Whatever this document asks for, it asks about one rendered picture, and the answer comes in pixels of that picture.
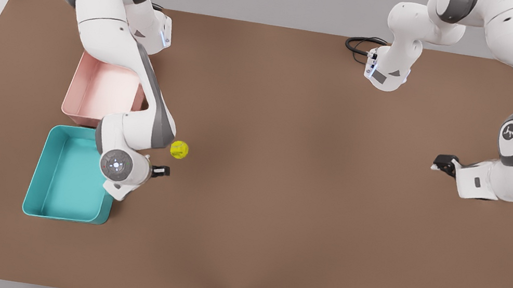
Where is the yellow round fruit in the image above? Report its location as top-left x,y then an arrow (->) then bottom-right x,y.
168,139 -> 191,161

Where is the teal rectangular tray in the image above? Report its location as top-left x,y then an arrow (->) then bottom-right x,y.
21,120 -> 125,230

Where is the pink rectangular tray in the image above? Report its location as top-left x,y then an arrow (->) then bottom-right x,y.
59,49 -> 155,137

